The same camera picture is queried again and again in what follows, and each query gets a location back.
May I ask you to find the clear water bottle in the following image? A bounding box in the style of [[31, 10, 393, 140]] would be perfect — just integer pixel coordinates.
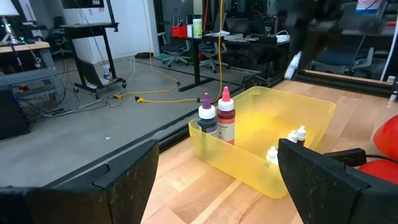
[[102, 63, 112, 81]]

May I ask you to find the black rolling stand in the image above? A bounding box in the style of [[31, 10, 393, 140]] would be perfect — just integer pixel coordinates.
[[59, 0, 127, 100]]

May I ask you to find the black laptop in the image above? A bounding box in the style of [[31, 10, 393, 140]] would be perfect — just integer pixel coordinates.
[[225, 17, 250, 35]]

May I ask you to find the red desk lamp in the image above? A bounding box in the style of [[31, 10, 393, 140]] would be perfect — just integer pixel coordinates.
[[358, 114, 398, 185]]

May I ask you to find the white green wipes canister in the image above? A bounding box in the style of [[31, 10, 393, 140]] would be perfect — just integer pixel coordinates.
[[192, 18, 203, 39]]

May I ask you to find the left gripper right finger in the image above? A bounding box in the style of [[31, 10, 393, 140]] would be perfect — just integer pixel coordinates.
[[277, 138, 398, 224]]

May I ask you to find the black lamp power cord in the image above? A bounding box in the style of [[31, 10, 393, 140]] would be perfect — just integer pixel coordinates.
[[323, 147, 398, 168]]

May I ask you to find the purple food coloring bottle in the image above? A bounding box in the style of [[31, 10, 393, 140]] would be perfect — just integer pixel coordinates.
[[197, 92, 218, 138]]

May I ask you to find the pink food coloring bottle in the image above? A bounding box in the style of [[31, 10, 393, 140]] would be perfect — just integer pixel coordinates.
[[216, 86, 236, 146]]

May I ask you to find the translucent yellow plastic bin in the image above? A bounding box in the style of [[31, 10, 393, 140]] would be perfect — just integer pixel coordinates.
[[188, 86, 337, 200]]

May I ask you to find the yellow extension cable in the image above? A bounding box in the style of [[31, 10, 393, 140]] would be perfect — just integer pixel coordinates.
[[114, 0, 225, 105]]

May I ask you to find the blue seat office chair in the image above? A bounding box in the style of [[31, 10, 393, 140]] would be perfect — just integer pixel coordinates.
[[310, 46, 376, 77]]

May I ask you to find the person in dark top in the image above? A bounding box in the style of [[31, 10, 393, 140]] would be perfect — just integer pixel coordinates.
[[275, 0, 346, 81]]

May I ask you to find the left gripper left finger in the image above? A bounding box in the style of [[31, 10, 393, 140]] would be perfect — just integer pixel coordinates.
[[0, 139, 160, 224]]

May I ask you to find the red storage box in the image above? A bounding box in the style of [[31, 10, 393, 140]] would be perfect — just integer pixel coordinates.
[[171, 25, 188, 39]]

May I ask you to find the wooden workbench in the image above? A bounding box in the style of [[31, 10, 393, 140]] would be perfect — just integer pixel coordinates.
[[0, 40, 66, 105]]

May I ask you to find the black office desk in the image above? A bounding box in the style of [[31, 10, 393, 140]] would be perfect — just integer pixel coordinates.
[[172, 30, 292, 93]]

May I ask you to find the black box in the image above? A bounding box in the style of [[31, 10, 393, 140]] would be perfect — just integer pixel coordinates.
[[0, 86, 31, 141]]

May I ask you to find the grey office chair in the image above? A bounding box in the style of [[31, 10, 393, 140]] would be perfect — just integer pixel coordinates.
[[198, 42, 230, 75], [157, 30, 191, 68]]

